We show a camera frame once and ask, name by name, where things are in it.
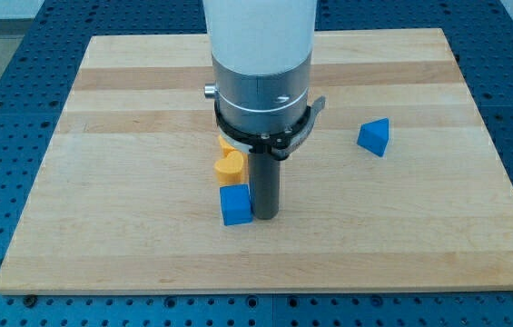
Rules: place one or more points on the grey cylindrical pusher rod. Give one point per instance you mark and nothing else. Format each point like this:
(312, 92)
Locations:
(264, 184)

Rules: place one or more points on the blue triangular prism block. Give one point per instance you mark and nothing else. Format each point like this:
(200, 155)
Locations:
(374, 136)

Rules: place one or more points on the light wooden board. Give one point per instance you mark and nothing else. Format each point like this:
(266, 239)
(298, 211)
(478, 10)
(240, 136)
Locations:
(126, 200)

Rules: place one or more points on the blue cube block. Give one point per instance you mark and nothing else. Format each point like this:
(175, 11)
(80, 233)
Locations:
(235, 204)

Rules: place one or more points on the yellow block behind heart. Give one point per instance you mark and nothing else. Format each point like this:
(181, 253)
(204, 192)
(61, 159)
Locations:
(226, 148)

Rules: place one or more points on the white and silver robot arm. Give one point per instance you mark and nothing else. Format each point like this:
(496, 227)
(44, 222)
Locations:
(261, 54)

